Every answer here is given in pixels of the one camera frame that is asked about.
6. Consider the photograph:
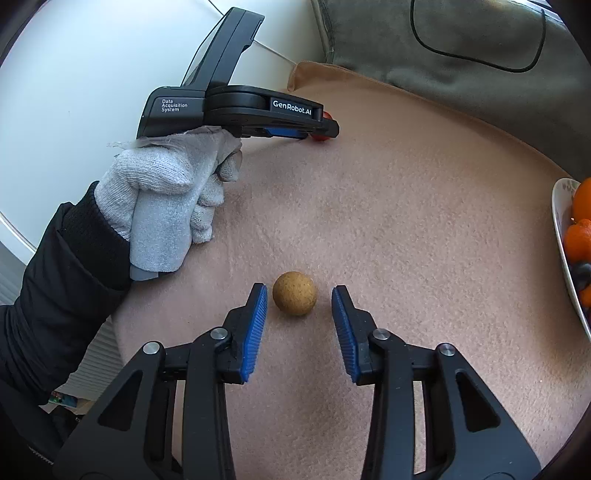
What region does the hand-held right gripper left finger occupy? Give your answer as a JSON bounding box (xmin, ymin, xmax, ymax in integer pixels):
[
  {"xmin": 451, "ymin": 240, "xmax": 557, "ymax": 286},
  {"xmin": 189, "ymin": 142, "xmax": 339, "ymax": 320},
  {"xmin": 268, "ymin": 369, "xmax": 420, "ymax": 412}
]
[{"xmin": 53, "ymin": 283, "xmax": 269, "ymax": 480}]

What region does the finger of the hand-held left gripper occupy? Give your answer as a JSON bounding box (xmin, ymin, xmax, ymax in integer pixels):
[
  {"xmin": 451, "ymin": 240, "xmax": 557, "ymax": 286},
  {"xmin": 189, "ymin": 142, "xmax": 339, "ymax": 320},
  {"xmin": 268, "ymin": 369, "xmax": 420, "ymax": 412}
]
[
  {"xmin": 302, "ymin": 119, "xmax": 341, "ymax": 138},
  {"xmin": 245, "ymin": 128, "xmax": 308, "ymax": 139}
]

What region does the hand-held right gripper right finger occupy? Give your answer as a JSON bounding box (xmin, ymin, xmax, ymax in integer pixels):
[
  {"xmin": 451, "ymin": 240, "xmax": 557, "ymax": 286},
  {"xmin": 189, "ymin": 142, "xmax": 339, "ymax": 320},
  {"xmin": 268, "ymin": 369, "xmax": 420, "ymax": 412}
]
[{"xmin": 331, "ymin": 285, "xmax": 541, "ymax": 480}]

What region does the red cherry tomato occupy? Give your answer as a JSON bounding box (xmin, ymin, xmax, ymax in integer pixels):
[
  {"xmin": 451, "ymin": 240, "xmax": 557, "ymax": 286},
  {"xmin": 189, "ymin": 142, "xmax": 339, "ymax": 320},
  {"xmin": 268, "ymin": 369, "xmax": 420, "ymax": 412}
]
[{"xmin": 310, "ymin": 111, "xmax": 335, "ymax": 141}]

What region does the round brown fruit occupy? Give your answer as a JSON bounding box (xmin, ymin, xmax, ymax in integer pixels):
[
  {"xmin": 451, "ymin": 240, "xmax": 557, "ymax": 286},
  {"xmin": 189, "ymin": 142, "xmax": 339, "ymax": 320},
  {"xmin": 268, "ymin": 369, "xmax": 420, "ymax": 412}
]
[{"xmin": 272, "ymin": 271, "xmax": 319, "ymax": 317}]

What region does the dark grape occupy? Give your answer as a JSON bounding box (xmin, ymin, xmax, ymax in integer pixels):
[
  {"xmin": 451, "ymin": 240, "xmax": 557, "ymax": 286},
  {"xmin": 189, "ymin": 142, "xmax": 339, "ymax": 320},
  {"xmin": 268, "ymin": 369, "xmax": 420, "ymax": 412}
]
[{"xmin": 569, "ymin": 261, "xmax": 591, "ymax": 292}]

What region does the white floral plate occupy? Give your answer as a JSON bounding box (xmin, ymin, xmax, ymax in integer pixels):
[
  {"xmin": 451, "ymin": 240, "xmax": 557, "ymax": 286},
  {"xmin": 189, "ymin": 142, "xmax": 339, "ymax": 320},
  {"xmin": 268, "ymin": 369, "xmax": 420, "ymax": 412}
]
[{"xmin": 551, "ymin": 178, "xmax": 591, "ymax": 342}]

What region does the large mandarin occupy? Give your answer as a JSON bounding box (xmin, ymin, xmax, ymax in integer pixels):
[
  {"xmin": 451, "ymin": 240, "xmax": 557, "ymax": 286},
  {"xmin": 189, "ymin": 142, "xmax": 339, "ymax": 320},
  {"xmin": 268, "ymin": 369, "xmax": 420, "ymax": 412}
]
[{"xmin": 562, "ymin": 219, "xmax": 591, "ymax": 265}]

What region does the person's left forearm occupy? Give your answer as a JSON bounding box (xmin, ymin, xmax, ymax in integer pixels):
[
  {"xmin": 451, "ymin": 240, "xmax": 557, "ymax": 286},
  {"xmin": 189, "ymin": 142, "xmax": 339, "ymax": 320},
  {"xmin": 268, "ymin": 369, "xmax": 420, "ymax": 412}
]
[{"xmin": 0, "ymin": 182, "xmax": 134, "ymax": 404}]

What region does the person's left hand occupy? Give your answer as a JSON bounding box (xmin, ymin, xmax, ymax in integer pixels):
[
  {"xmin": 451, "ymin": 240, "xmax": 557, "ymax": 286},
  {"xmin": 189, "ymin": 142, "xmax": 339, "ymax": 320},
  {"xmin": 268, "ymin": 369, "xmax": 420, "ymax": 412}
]
[{"xmin": 95, "ymin": 127, "xmax": 243, "ymax": 245}]

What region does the peach blanket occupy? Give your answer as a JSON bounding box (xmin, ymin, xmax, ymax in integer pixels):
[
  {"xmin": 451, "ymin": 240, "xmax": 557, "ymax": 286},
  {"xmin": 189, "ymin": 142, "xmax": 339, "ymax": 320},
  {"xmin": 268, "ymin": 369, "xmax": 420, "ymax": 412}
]
[{"xmin": 115, "ymin": 60, "xmax": 591, "ymax": 480}]

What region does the grey blanket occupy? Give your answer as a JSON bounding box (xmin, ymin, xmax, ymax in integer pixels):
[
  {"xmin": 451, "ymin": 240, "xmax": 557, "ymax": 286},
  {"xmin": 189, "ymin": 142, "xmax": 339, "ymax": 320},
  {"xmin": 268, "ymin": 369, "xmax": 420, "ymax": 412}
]
[{"xmin": 311, "ymin": 0, "xmax": 591, "ymax": 185}]

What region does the big smooth orange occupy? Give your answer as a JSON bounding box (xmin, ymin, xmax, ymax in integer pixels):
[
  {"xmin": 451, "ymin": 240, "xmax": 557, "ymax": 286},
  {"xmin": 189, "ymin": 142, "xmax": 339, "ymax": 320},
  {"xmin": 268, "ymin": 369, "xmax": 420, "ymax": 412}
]
[{"xmin": 571, "ymin": 178, "xmax": 591, "ymax": 222}]

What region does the white cable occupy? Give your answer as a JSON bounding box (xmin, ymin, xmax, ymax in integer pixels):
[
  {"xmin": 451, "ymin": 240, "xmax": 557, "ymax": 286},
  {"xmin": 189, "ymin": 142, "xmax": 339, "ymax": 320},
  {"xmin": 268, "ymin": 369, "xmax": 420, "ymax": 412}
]
[{"xmin": 208, "ymin": 0, "xmax": 296, "ymax": 65}]

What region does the black cable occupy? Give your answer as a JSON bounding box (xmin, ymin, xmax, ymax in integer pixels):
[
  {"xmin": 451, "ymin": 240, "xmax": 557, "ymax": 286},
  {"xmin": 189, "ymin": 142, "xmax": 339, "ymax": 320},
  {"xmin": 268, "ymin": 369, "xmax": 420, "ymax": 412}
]
[{"xmin": 411, "ymin": 0, "xmax": 548, "ymax": 73}]

